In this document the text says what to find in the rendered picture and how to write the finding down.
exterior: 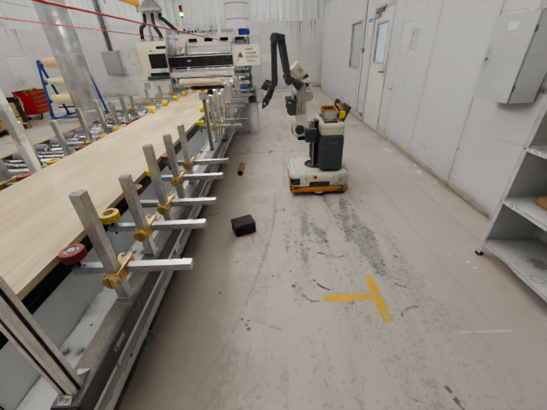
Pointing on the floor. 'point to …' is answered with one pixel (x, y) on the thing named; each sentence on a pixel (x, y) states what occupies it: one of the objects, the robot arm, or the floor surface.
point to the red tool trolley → (33, 102)
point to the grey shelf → (523, 213)
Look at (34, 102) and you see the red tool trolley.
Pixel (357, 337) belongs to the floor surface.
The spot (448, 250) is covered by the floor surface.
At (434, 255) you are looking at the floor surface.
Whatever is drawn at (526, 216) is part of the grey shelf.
